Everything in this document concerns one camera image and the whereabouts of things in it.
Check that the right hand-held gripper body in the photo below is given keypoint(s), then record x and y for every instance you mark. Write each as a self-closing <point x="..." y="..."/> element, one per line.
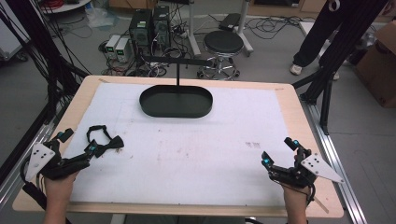
<point x="320" y="168"/>

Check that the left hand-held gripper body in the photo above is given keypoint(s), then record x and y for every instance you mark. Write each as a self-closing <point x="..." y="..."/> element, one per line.
<point x="40" y="157"/>

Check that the black bow tie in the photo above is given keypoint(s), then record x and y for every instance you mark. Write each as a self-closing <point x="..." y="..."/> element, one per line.
<point x="112" y="143"/>

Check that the person's left hand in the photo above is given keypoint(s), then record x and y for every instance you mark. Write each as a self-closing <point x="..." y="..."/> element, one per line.
<point x="59" y="188"/>

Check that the person's right hand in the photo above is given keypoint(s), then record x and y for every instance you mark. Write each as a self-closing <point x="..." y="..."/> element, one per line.
<point x="295" y="195"/>

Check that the white table mat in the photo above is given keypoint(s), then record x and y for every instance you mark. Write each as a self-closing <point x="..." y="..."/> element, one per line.
<point x="186" y="155"/>

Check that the black stand with oval tray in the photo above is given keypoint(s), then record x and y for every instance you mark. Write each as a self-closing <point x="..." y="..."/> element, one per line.
<point x="176" y="102"/>

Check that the white power supply unit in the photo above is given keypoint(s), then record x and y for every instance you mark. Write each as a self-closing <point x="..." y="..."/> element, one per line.
<point x="123" y="49"/>
<point x="112" y="46"/>

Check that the black tripod stand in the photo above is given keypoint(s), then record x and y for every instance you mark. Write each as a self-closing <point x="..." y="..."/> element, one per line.
<point x="339" y="46"/>

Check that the grey equipment case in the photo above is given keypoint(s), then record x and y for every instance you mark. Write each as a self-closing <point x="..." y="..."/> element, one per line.
<point x="11" y="40"/>

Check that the brown cardboard box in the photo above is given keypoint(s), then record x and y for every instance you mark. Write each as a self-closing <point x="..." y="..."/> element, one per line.
<point x="378" y="71"/>

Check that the black round stool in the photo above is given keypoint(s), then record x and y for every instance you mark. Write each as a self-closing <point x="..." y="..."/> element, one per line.
<point x="223" y="42"/>

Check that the clear plastic bag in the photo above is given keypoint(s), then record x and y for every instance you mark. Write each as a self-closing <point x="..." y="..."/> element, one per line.
<point x="101" y="17"/>

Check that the white table leg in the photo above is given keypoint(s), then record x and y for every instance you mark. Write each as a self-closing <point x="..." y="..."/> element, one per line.
<point x="193" y="31"/>
<point x="245" y="28"/>

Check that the white round table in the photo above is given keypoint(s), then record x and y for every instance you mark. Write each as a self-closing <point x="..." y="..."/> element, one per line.
<point x="65" y="5"/>

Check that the black computer tower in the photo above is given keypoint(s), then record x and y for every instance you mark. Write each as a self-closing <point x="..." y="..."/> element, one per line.
<point x="161" y="26"/>
<point x="140" y="28"/>

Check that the black flat box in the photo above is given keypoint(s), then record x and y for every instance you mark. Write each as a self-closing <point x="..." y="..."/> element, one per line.
<point x="229" y="21"/>

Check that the aluminium frame rail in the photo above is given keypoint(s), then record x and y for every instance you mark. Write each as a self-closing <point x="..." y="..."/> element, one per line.
<point x="25" y="155"/>
<point x="337" y="161"/>

